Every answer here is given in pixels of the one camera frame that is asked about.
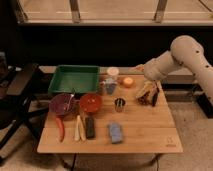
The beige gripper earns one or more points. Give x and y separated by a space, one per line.
149 88

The blue towel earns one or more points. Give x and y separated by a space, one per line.
115 133

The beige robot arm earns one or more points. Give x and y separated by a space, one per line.
184 51

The small metal cup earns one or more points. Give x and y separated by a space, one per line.
119 104

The clear plastic cup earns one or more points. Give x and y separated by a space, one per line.
110 85

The brown pine cone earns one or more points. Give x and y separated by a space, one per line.
146 99

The orange fruit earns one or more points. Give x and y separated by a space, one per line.
128 82

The wooden folding table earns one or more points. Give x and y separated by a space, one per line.
122 125

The white lidded container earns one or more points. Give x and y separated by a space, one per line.
113 72

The red bowl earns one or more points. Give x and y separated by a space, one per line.
90 103

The metal spoon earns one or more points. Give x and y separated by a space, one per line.
70 99

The peeled banana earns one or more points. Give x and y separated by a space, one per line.
79 130

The green plastic tray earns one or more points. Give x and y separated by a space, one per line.
81 78

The purple bowl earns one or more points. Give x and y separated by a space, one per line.
59 102

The red chili pepper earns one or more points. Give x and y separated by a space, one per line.
60 125

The black chair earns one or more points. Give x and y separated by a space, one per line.
16 95

